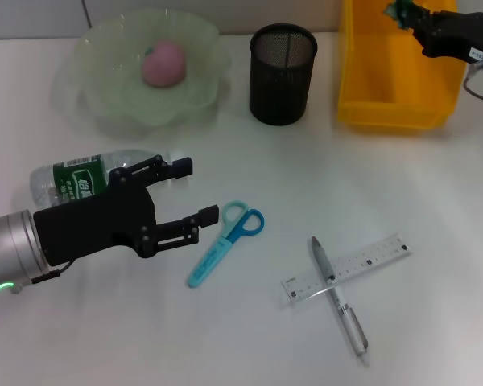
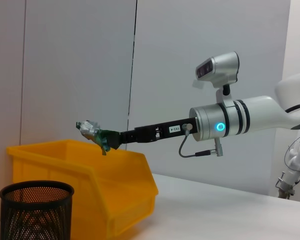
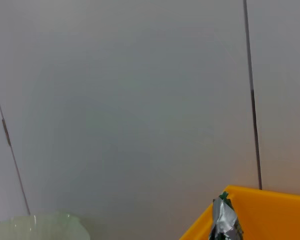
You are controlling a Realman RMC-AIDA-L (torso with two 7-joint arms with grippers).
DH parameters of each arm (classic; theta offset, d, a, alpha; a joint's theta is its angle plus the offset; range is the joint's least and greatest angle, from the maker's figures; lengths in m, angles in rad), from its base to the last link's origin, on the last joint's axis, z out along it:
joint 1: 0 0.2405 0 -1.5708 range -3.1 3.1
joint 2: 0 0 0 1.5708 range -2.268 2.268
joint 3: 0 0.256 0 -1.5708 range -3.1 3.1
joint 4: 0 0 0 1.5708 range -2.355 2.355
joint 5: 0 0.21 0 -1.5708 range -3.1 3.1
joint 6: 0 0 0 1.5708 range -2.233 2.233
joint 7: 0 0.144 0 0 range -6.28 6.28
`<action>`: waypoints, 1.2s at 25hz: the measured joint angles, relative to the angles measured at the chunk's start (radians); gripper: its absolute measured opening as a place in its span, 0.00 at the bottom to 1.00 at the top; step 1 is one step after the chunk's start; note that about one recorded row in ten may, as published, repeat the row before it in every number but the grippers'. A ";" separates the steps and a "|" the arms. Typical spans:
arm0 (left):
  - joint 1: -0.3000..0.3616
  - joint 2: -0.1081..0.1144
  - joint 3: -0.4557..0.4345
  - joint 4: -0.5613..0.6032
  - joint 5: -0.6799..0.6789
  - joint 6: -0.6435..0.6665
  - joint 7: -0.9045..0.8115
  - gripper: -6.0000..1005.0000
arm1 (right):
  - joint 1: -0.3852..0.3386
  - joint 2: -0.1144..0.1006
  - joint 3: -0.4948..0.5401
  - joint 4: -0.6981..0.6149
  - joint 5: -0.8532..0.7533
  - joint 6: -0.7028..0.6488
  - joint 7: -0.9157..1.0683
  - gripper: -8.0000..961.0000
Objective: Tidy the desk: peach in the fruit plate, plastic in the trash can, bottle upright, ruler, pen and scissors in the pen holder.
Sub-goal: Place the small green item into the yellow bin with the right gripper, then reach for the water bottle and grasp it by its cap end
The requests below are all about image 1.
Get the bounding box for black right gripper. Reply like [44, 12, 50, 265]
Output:
[402, 2, 483, 65]

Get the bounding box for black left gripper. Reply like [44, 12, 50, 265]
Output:
[32, 154, 220, 267]

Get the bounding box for green plastic wrapper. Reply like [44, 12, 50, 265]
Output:
[382, 0, 418, 29]

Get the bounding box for clear bottle with green label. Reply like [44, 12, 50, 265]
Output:
[29, 149, 174, 208]

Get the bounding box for pink peach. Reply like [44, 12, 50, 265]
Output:
[140, 39, 188, 88]

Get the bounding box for blue and teal scissors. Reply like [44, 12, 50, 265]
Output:
[186, 200, 266, 289]

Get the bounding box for translucent green fruit plate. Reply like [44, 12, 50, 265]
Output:
[52, 10, 233, 129]

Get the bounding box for black mesh pen holder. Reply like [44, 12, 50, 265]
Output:
[249, 23, 319, 127]

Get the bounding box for clear plastic ruler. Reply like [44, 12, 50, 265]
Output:
[280, 232, 412, 307]

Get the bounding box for silver white pen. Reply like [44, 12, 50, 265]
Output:
[310, 236, 369, 357]

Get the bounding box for yellow plastic bin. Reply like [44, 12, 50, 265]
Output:
[336, 0, 468, 130]

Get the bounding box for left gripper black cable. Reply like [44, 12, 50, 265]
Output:
[31, 261, 73, 285]

